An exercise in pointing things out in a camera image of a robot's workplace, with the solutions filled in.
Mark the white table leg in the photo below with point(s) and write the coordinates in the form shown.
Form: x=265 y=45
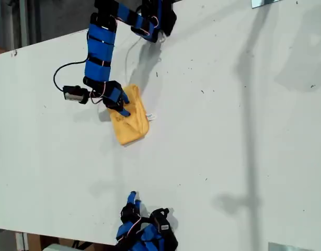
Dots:
x=21 y=241

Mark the black camera stalk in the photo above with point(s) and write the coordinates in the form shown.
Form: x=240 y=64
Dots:
x=85 y=98

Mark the black camera box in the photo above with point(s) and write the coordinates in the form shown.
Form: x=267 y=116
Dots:
x=71 y=94
x=164 y=227

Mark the yellow square towel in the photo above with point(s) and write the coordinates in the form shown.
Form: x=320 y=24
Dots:
x=131 y=128

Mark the grey background post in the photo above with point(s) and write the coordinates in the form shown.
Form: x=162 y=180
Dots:
x=23 y=23

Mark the white object under table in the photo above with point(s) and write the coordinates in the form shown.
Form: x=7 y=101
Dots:
x=56 y=248

